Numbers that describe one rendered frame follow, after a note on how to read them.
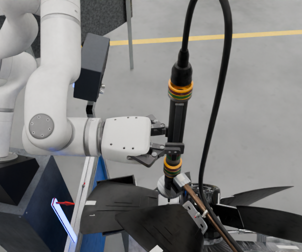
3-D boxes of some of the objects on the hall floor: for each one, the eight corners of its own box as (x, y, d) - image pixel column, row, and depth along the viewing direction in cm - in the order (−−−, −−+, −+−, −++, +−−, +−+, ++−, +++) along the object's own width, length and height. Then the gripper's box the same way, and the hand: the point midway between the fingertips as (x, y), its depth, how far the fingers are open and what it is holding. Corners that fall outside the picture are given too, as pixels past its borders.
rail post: (114, 211, 212) (100, 146, 153) (109, 210, 212) (93, 146, 153) (115, 205, 214) (102, 140, 155) (110, 205, 215) (94, 140, 155)
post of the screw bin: (134, 273, 184) (126, 223, 123) (129, 274, 184) (119, 224, 123) (133, 268, 186) (125, 216, 125) (129, 269, 186) (118, 217, 125)
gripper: (88, 159, 55) (186, 163, 54) (102, 98, 65) (184, 100, 65) (94, 180, 60) (183, 183, 60) (106, 120, 71) (181, 122, 71)
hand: (174, 139), depth 62 cm, fingers closed on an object, 4 cm apart
